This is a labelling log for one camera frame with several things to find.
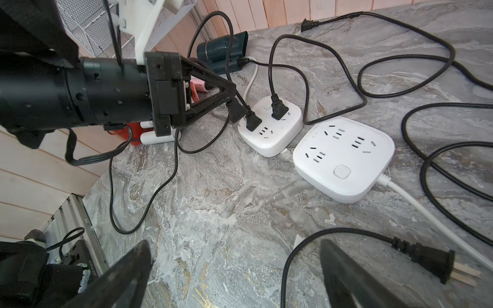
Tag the far white power strip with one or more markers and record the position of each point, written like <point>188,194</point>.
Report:
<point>343,158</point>

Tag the red cup of pencils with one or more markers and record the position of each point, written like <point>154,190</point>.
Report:
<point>124,134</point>

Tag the white wire shelf rack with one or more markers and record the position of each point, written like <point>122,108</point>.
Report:
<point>86,22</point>

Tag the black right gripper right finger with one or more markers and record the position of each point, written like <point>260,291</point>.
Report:
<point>348,284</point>

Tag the pink hair dryer left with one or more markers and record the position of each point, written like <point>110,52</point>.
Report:
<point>201,85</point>

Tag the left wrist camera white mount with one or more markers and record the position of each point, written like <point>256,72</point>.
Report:
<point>138,18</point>

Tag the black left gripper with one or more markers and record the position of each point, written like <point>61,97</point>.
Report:
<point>166,74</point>

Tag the near white power strip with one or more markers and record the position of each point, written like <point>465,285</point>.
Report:
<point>272,136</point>

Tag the black folded hair dryer left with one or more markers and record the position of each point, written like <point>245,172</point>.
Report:
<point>214,52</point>

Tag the white folded hair dryer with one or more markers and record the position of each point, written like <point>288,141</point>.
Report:
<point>150,138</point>

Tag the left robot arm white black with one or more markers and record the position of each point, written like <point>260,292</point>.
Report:
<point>46,85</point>

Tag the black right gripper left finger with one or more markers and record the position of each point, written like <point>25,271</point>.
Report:
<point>123,285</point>

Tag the white power strip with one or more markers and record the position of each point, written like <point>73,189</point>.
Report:
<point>272,136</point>
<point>343,158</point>

